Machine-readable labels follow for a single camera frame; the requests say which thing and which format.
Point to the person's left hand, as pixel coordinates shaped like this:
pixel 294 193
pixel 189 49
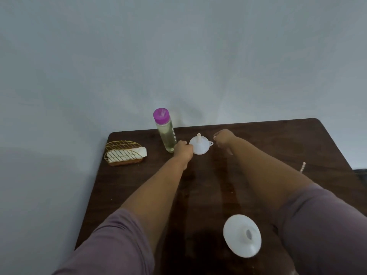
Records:
pixel 183 153

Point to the person's right hand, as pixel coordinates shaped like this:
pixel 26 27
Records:
pixel 223 138

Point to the white plastic funnel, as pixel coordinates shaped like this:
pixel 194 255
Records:
pixel 200 147

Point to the clear plastic bottle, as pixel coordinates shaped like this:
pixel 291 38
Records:
pixel 167 137

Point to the purple bottle cap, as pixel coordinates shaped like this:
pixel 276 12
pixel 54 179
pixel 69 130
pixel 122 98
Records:
pixel 161 115

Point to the white spray trigger with tube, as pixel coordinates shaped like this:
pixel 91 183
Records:
pixel 302 167

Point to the white plastic spray bottle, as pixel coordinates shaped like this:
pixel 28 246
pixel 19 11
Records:
pixel 236 229

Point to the person's left forearm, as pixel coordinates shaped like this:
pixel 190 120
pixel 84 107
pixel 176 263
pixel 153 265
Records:
pixel 157 197

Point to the person's right forearm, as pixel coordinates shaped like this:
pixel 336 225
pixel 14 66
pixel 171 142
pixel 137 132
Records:
pixel 266 177

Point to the person's mauve shirt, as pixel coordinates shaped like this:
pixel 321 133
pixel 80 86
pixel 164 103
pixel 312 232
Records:
pixel 327 231

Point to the white folded napkins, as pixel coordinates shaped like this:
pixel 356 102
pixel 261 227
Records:
pixel 126 154

